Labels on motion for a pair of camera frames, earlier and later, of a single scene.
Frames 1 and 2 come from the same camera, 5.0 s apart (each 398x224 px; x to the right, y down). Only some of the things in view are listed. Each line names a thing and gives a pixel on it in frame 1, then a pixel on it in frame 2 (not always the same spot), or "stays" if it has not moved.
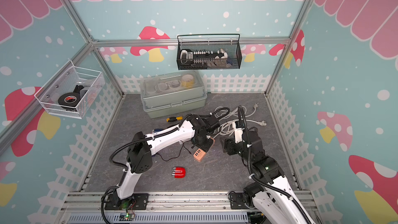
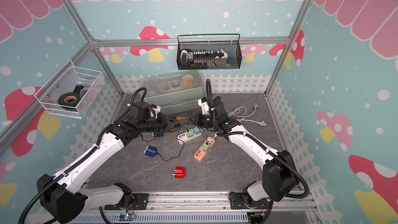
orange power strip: x=199 y=154 stays
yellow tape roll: x=187 y=80 stays
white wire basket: x=71 y=92 stays
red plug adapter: x=179 y=172 stays
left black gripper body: x=203 y=142 → x=158 y=125
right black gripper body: x=234 y=148 → x=206 y=121
